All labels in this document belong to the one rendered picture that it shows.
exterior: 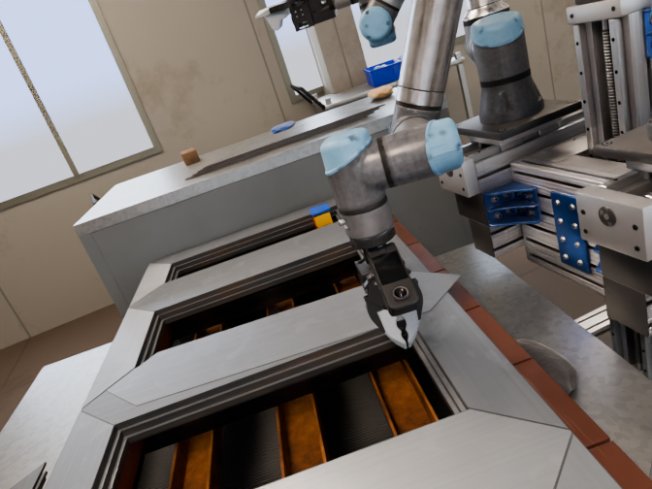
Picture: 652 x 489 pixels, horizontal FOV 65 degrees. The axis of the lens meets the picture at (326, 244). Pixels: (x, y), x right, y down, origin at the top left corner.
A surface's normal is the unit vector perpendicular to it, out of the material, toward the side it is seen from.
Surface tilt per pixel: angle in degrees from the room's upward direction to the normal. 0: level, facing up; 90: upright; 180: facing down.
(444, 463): 0
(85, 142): 90
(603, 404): 0
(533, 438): 0
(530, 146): 90
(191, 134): 90
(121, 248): 90
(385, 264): 29
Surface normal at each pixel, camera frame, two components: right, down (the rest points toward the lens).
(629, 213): -0.91, 0.38
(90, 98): 0.29, 0.28
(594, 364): -0.30, -0.88
